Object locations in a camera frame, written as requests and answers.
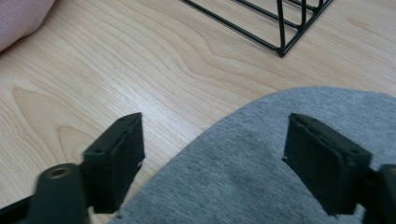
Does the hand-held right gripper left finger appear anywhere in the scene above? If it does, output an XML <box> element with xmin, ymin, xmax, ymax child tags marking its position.
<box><xmin>81</xmin><ymin>112</ymin><xmax>146</xmax><ymax>215</ymax></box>

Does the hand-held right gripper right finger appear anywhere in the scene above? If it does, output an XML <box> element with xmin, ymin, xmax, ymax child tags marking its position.
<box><xmin>281</xmin><ymin>112</ymin><xmax>374</xmax><ymax>217</ymax></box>

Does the grey knit beanie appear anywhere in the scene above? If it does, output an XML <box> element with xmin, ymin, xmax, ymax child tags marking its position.
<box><xmin>106</xmin><ymin>86</ymin><xmax>396</xmax><ymax>224</ymax></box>

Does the black wire rack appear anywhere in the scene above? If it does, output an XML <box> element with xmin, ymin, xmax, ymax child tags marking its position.
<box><xmin>180</xmin><ymin>0</ymin><xmax>334</xmax><ymax>59</ymax></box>

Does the pink knit beanie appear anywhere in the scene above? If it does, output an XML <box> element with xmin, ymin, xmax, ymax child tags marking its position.
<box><xmin>0</xmin><ymin>0</ymin><xmax>56</xmax><ymax>52</ymax></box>

